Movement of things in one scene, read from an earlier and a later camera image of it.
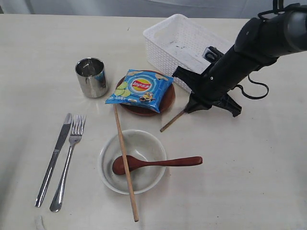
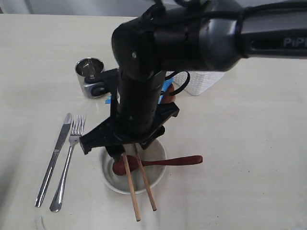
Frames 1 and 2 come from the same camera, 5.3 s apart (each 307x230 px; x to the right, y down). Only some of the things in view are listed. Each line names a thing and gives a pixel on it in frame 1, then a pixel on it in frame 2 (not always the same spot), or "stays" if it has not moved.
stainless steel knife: [68, 122] stays
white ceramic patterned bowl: [140, 144] stays
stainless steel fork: [77, 123] stays
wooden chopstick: [171, 121] → [152, 200]
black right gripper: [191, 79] → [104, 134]
